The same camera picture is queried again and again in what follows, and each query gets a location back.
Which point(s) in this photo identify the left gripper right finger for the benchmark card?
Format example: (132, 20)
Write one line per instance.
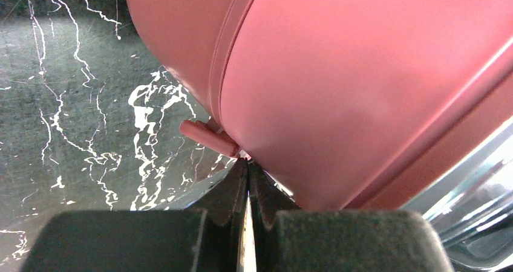
(288, 238)

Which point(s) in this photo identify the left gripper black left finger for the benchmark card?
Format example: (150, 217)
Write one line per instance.
(205, 236)

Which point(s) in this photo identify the red steel lunch bowl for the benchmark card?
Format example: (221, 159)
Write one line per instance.
(332, 97)
(182, 35)

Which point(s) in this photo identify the dark transparent round lid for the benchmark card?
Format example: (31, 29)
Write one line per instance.
(470, 206)

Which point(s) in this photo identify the red lunch box clip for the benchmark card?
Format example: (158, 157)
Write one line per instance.
(210, 135)

